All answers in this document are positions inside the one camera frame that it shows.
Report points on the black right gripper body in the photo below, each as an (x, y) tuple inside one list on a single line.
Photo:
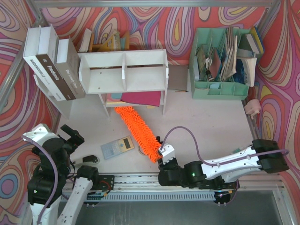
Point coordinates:
[(161, 159)]

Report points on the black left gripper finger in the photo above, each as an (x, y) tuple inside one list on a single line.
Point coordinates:
[(69, 148), (75, 137)]

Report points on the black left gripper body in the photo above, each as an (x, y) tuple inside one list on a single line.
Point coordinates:
[(71, 137)]

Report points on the blue beige scientific calculator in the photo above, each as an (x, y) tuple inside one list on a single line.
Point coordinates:
[(117, 147)]

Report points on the orange chenille duster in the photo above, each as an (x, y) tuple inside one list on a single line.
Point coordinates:
[(140, 131)]

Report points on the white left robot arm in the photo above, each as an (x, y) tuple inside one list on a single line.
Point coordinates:
[(85, 179)]

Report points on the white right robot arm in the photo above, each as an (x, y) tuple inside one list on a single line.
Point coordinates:
[(221, 173)]

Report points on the white wooden bookshelf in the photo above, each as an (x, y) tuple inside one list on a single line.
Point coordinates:
[(105, 73)]

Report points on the black T-shaped plastic part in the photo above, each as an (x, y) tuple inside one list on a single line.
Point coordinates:
[(158, 138)]

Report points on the white masking tape roll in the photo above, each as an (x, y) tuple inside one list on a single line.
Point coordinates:
[(141, 151)]

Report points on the grey Lonely One book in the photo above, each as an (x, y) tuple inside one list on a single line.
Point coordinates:
[(67, 63)]

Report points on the coloured paper sheet stack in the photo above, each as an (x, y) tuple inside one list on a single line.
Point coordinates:
[(139, 98)]

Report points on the pink piggy figurine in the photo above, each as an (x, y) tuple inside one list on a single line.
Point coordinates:
[(252, 108)]

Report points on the brown Fredonia book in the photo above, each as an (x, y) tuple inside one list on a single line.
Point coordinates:
[(47, 54)]

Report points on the leaning books behind shelf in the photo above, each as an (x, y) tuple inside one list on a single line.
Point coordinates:
[(113, 43)]

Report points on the grey brown notebook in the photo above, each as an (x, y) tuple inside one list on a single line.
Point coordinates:
[(178, 77)]

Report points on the white Mademoiselle book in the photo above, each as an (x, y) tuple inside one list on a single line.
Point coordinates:
[(30, 55)]

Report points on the magazines in green organizer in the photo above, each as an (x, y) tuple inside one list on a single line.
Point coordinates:
[(215, 54)]

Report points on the mint green desk organizer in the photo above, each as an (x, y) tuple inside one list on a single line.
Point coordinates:
[(213, 89)]

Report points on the blue white books at organizer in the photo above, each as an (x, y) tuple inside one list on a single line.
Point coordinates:
[(250, 50)]

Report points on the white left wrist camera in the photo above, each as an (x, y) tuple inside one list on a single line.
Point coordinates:
[(39, 134)]

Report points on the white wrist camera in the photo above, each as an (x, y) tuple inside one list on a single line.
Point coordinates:
[(167, 152), (39, 134)]

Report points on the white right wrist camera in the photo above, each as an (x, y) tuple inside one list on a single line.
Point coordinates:
[(167, 152)]

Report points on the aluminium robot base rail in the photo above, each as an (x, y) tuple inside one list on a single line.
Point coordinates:
[(141, 188)]

